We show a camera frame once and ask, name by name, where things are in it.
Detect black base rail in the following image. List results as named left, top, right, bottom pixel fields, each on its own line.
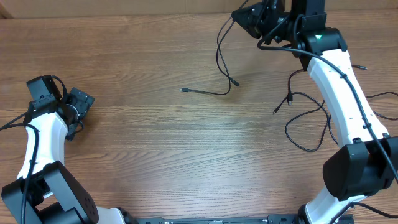
left=136, top=214, right=305, bottom=224

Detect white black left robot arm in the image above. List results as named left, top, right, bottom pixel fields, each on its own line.
left=1, top=75, right=137, bottom=224

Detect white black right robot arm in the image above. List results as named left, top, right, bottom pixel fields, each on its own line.
left=231, top=0, right=397, bottom=223

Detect brown cardboard backdrop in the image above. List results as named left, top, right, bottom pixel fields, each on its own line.
left=0, top=0, right=398, bottom=19

